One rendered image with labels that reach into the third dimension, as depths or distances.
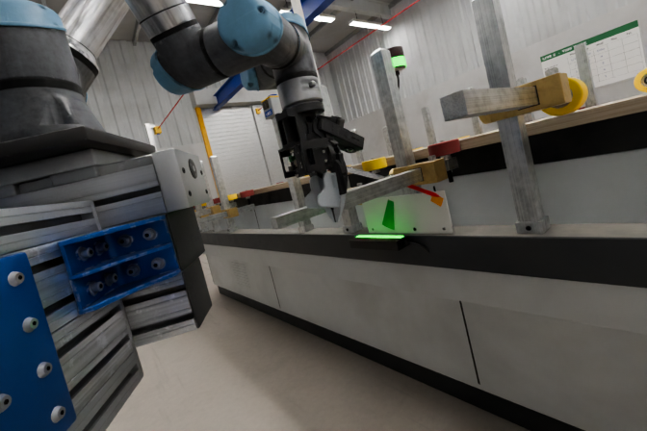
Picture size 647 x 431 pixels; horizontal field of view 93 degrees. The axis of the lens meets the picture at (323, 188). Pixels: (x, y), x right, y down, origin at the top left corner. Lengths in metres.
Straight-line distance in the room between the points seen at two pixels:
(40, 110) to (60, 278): 0.25
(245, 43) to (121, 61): 8.57
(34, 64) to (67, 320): 0.36
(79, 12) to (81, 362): 0.63
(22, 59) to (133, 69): 8.30
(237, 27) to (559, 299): 0.72
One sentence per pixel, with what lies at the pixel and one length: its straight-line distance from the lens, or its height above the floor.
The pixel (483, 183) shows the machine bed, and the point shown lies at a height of 0.77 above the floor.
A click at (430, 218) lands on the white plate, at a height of 0.74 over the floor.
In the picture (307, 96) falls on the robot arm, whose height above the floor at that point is 1.03.
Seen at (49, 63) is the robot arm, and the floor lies 1.16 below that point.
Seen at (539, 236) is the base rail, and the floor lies 0.70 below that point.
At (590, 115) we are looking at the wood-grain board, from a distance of 0.83.
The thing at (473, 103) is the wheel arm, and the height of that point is 0.94.
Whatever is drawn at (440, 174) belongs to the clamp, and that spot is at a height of 0.84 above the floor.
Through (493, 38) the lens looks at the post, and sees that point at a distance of 0.69.
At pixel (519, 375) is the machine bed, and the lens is 1.18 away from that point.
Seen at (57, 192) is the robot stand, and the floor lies 0.97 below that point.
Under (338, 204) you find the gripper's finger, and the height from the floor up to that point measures 0.85.
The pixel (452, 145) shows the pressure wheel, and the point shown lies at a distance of 0.85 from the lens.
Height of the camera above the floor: 0.91
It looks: 3 degrees down
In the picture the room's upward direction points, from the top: 14 degrees counter-clockwise
